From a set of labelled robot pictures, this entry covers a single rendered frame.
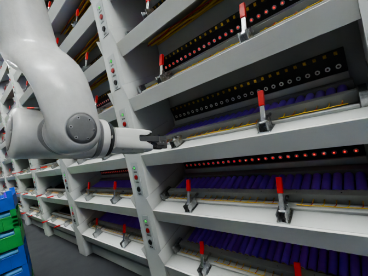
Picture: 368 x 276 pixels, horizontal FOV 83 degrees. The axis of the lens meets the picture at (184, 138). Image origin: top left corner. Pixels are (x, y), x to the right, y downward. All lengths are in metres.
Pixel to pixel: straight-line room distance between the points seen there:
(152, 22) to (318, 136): 0.51
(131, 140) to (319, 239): 0.42
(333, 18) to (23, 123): 0.52
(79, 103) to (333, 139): 0.42
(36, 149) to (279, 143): 0.44
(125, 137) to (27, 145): 0.17
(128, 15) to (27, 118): 0.61
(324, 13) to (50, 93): 0.44
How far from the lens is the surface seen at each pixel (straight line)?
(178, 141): 0.61
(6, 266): 1.24
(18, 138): 0.40
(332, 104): 0.50
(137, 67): 0.82
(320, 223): 0.51
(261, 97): 0.49
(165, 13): 0.65
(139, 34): 0.72
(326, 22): 0.46
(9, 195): 1.18
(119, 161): 0.85
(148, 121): 0.77
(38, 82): 0.36
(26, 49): 0.42
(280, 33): 0.47
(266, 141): 0.46
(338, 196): 0.53
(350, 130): 0.44
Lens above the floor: 0.55
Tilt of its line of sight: level
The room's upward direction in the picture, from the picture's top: 12 degrees counter-clockwise
